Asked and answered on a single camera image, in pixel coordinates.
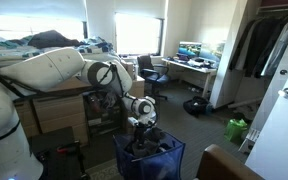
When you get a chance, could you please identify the white hanging shirt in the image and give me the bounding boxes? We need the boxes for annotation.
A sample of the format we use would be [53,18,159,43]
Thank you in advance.
[260,15,288,78]

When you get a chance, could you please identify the green shopping bag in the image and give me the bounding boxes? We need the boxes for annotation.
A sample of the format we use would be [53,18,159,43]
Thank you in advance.
[224,118,249,143]

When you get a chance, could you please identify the narrow bright window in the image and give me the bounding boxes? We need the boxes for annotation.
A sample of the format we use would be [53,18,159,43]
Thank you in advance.
[113,12,165,57]

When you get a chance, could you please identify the blue black office chair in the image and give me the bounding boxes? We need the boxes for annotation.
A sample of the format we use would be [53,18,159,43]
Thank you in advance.
[136,54,171,106]

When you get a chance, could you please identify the wide monitor with landscape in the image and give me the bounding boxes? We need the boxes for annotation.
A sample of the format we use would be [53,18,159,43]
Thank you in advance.
[199,41,226,63]

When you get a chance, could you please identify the red black clamp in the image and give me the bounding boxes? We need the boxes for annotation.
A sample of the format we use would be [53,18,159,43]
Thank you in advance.
[56,141,82,155]

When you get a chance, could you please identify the blue mesh laundry basket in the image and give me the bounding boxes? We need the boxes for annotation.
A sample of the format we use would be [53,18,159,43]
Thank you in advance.
[112,125,186,180]

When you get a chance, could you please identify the black cluttered storage shelf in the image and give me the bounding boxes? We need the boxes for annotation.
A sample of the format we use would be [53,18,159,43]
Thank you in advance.
[82,89,128,136]

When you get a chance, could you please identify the black hanging coat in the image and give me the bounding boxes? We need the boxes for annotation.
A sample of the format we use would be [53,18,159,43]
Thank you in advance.
[243,15,287,80]

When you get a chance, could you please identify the light wooden dresser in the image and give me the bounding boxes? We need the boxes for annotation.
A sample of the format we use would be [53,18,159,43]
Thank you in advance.
[13,94,90,146]

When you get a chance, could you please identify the white wooden desk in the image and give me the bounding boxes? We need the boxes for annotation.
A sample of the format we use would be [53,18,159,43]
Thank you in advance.
[161,57,218,98]

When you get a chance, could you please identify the white room door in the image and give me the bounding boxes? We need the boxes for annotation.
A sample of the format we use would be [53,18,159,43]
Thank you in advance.
[245,46,288,180]

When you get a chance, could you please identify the wooden loft bed frame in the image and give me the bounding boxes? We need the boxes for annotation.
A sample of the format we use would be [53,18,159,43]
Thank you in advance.
[43,61,146,135]

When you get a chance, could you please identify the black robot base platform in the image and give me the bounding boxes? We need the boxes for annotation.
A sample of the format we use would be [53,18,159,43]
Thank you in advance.
[27,126,92,180]

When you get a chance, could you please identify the dark hanging jacket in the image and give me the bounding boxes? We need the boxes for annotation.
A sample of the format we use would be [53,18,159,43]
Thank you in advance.
[228,18,262,73]

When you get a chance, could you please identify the computer monitor with landscape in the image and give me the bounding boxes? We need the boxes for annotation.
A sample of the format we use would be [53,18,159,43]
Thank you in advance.
[177,41,203,58]

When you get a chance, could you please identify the dark garment on bed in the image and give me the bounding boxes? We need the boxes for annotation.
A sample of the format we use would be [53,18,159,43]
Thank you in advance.
[27,29,83,50]

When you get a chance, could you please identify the brown couch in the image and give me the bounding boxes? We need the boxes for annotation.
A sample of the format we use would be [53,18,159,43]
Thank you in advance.
[193,143,266,180]

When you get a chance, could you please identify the black duffel bag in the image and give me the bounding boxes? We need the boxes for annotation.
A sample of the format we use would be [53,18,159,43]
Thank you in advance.
[182,96,214,118]

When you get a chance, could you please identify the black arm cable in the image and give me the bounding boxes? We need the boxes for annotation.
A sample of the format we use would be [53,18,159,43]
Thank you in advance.
[97,63,159,129]

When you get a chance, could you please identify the beige patterned rug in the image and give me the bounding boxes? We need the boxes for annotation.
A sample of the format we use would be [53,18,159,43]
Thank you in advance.
[85,158,122,180]

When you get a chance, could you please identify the wide window with blind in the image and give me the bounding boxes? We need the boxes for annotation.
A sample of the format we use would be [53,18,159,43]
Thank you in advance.
[0,13,89,42]

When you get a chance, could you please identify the blue clothes in basket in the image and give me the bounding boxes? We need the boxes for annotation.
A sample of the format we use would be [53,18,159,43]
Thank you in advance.
[155,142,177,153]

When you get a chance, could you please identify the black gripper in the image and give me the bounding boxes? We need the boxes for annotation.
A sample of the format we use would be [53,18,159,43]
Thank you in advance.
[132,123,149,146]

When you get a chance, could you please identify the white closet door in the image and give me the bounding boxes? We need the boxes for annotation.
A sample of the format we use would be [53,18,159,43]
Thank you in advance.
[249,15,288,132]

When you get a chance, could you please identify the blue white patterned blanket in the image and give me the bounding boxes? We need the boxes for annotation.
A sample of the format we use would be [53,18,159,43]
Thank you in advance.
[0,35,116,58]

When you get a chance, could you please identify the dark grey cloth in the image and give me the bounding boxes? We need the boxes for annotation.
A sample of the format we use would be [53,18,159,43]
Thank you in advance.
[124,127,167,158]

